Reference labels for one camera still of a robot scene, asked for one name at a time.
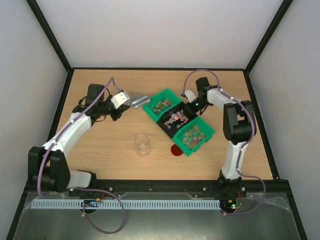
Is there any silver metal scoop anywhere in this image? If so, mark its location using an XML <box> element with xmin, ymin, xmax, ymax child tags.
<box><xmin>129</xmin><ymin>94</ymin><xmax>151</xmax><ymax>109</ymax></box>

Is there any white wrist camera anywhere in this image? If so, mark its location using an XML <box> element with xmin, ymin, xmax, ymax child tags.
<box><xmin>110</xmin><ymin>91</ymin><xmax>130</xmax><ymax>109</ymax></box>
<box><xmin>181</xmin><ymin>89</ymin><xmax>197</xmax><ymax>103</ymax></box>

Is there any black bin with swirl lollipops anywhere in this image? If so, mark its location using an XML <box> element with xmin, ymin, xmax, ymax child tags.
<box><xmin>156</xmin><ymin>102</ymin><xmax>198</xmax><ymax>139</ymax></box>

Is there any clear glass jar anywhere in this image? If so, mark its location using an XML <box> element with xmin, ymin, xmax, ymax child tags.
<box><xmin>134</xmin><ymin>133</ymin><xmax>151</xmax><ymax>156</ymax></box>

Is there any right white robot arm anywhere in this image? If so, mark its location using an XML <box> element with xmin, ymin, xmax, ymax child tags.
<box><xmin>181</xmin><ymin>77</ymin><xmax>256</xmax><ymax>196</ymax></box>

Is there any green bin with gummy candies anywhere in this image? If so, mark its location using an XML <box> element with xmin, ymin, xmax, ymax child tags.
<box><xmin>172</xmin><ymin>116</ymin><xmax>215</xmax><ymax>156</ymax></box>

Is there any black frame post right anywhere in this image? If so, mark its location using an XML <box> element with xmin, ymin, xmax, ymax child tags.
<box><xmin>244</xmin><ymin>0</ymin><xmax>295</xmax><ymax>73</ymax></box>

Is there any light blue cable duct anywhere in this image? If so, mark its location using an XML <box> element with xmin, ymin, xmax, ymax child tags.
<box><xmin>30</xmin><ymin>199</ymin><xmax>221</xmax><ymax>210</ymax></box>

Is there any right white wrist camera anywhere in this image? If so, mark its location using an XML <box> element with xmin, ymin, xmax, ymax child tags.
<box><xmin>181</xmin><ymin>89</ymin><xmax>197</xmax><ymax>103</ymax></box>

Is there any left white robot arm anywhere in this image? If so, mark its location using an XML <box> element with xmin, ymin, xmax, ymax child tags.
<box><xmin>28</xmin><ymin>84</ymin><xmax>130</xmax><ymax>196</ymax></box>

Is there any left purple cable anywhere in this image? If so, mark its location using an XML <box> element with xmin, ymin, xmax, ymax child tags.
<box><xmin>36</xmin><ymin>76</ymin><xmax>125</xmax><ymax>235</ymax></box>

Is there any red jar lid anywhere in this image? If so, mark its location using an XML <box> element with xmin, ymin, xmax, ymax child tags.
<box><xmin>170</xmin><ymin>144</ymin><xmax>184</xmax><ymax>157</ymax></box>

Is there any green bin with lollipops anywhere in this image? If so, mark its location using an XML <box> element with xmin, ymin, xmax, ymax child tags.
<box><xmin>142</xmin><ymin>88</ymin><xmax>182</xmax><ymax>122</ymax></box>

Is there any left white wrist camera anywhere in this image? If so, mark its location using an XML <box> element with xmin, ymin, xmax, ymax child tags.
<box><xmin>110</xmin><ymin>91</ymin><xmax>130</xmax><ymax>109</ymax></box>

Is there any black frame post left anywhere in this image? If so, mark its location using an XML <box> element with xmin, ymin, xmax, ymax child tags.
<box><xmin>26</xmin><ymin>0</ymin><xmax>72</xmax><ymax>73</ymax></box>

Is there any black frame post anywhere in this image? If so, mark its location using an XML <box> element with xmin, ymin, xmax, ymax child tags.
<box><xmin>244</xmin><ymin>0</ymin><xmax>295</xmax><ymax>73</ymax></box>
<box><xmin>26</xmin><ymin>0</ymin><xmax>72</xmax><ymax>73</ymax></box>

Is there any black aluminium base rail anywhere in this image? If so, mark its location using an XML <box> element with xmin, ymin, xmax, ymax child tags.
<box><xmin>24</xmin><ymin>178</ymin><xmax>291</xmax><ymax>198</ymax></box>

